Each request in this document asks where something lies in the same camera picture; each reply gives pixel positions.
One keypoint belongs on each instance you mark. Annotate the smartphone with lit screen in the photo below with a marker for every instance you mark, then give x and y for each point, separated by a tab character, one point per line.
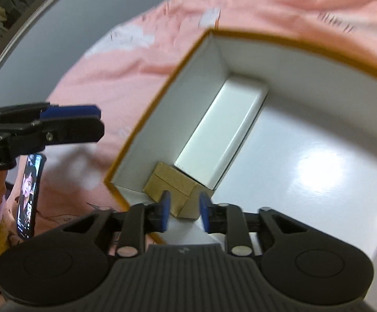
29	195

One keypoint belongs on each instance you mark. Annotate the white rectangular box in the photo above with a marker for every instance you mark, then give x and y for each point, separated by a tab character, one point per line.
217	133

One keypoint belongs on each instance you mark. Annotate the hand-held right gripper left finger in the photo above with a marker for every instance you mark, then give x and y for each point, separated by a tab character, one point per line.
165	213

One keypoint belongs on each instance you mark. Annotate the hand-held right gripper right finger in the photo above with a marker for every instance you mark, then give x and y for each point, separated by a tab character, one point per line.
204	214

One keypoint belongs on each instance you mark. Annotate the small gold cardboard box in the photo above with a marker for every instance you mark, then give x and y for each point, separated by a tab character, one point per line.
175	188

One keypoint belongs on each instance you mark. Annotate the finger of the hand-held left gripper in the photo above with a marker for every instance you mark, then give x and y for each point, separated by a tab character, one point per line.
74	131
71	111

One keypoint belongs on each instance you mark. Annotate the gold-rimmed white storage box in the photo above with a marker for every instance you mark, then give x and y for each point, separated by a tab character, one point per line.
305	136

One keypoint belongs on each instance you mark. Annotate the pink printed blanket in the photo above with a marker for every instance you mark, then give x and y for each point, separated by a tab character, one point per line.
117	65

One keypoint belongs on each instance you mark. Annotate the dark glass window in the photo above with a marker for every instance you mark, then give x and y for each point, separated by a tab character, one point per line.
9	9

